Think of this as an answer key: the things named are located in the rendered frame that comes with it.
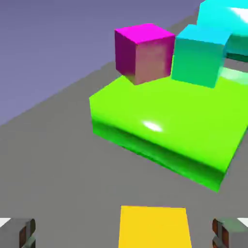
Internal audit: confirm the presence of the small cyan cube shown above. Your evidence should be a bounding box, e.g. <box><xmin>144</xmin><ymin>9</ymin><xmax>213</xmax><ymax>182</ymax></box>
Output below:
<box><xmin>170</xmin><ymin>24</ymin><xmax>232</xmax><ymax>89</ymax></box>

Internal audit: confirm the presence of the large cyan box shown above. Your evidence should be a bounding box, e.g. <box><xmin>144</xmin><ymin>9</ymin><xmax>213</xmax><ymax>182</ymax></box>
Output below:
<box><xmin>196</xmin><ymin>0</ymin><xmax>248</xmax><ymax>63</ymax></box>

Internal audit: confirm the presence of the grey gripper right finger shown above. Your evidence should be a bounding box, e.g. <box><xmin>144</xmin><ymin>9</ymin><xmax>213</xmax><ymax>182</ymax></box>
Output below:
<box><xmin>212</xmin><ymin>217</ymin><xmax>248</xmax><ymax>248</ymax></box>

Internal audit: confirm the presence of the large green box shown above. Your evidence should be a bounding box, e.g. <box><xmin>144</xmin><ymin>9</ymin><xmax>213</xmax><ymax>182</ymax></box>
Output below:
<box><xmin>88</xmin><ymin>66</ymin><xmax>248</xmax><ymax>193</ymax></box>

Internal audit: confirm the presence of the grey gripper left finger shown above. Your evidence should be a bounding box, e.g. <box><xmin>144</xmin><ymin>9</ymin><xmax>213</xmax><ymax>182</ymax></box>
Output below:
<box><xmin>0</xmin><ymin>217</ymin><xmax>36</xmax><ymax>248</ymax></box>

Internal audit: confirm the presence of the small magenta cube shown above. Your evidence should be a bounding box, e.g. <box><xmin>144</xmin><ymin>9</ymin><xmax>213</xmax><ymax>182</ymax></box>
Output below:
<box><xmin>114</xmin><ymin>23</ymin><xmax>176</xmax><ymax>86</ymax></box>

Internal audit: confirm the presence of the small yellow cube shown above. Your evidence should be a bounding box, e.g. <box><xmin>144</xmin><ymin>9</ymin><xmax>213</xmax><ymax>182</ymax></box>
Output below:
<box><xmin>118</xmin><ymin>205</ymin><xmax>193</xmax><ymax>248</ymax></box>

